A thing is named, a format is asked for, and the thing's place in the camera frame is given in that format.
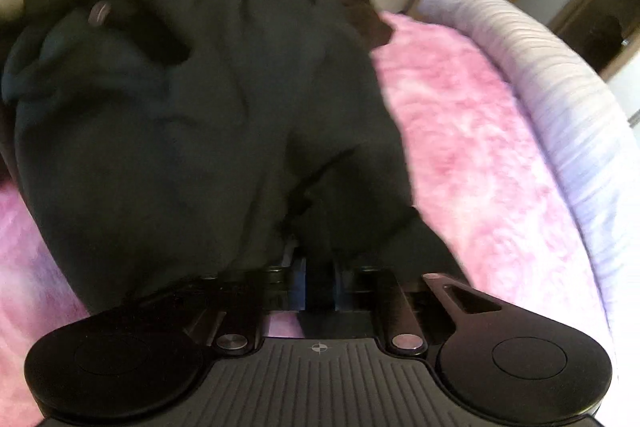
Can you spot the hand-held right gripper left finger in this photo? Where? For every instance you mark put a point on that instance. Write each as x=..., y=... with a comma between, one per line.
x=298, y=288

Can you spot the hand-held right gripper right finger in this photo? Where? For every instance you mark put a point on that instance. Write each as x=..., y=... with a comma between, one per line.
x=342, y=292

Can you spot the black sweatshirt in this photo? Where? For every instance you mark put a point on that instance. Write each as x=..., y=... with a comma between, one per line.
x=200, y=132

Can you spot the dark brown garment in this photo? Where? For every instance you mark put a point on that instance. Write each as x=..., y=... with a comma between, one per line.
x=362, y=7

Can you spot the grey striped duvet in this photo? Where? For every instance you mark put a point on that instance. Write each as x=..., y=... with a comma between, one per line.
x=550, y=82

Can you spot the dark wooden hallway door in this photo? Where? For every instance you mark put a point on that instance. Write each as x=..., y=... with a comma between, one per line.
x=600, y=22

